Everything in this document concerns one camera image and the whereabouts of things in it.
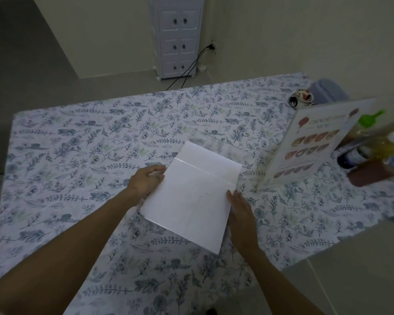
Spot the person's right hand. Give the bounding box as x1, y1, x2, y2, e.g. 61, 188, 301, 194
226, 190, 260, 256

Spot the person's left hand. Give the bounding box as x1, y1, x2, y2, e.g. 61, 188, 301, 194
128, 164, 167, 207

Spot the white paper sheet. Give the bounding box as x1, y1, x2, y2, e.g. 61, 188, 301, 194
139, 140, 243, 255

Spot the person's left forearm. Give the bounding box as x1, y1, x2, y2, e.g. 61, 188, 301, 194
0, 191, 142, 315

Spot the person's right forearm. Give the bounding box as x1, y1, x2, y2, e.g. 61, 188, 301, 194
238, 244, 327, 315

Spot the floral blue white tablecloth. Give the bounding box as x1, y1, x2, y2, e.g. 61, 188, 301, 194
0, 73, 394, 315

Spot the standing picture menu card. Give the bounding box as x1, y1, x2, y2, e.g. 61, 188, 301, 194
257, 98, 376, 191

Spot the patterned ceramic mug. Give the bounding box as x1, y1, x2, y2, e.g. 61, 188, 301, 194
288, 89, 316, 109

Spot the dark glass sauce bottle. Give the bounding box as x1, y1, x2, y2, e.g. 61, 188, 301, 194
337, 146, 370, 169

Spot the white drawer cabinet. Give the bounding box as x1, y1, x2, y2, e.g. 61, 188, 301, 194
150, 0, 205, 82

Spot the brown condiment tray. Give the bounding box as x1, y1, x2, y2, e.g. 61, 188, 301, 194
347, 161, 394, 188

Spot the grey blue round stool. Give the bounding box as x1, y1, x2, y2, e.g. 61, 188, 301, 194
309, 79, 348, 105

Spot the green capped bottle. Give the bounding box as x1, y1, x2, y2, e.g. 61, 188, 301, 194
356, 110, 386, 130

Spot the yellow oil bottle white cap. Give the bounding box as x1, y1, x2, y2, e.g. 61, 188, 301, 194
358, 131, 394, 158

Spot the black power cable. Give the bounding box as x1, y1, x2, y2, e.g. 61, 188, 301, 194
165, 45, 215, 91

